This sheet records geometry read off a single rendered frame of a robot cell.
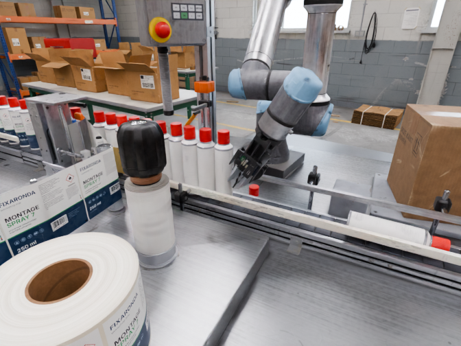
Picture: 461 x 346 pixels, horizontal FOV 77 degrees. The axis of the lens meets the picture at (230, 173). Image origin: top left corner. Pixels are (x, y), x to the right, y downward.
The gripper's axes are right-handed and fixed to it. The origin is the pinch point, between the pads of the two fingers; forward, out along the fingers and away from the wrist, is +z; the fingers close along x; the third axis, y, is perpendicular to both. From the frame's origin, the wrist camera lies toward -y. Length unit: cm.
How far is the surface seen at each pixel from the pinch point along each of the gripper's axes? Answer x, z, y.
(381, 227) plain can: 33.0, -17.8, 2.3
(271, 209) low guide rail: 11.8, -4.1, 4.8
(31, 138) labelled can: -79, 45, 3
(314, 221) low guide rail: 21.4, -9.5, 4.8
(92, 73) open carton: -191, 106, -135
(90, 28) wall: -637, 312, -550
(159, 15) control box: -40.8, -25.5, -1.1
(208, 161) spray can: -9.4, -2.0, 2.7
